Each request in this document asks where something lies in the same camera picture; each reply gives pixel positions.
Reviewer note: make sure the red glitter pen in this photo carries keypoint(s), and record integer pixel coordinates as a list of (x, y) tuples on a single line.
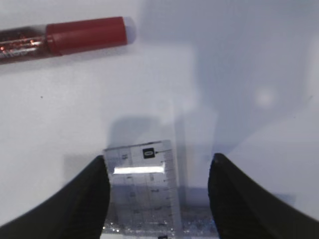
[(58, 39)]

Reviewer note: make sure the clear plastic ruler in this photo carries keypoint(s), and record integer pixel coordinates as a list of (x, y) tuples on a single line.
[(144, 197)]

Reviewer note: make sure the silver glitter pen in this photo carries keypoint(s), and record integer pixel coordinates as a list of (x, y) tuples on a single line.
[(194, 224)]

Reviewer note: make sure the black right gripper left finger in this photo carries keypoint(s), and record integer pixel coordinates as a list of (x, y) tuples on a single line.
[(77, 211)]

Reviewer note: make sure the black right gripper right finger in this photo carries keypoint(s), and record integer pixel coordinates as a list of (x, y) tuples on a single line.
[(242, 209)]

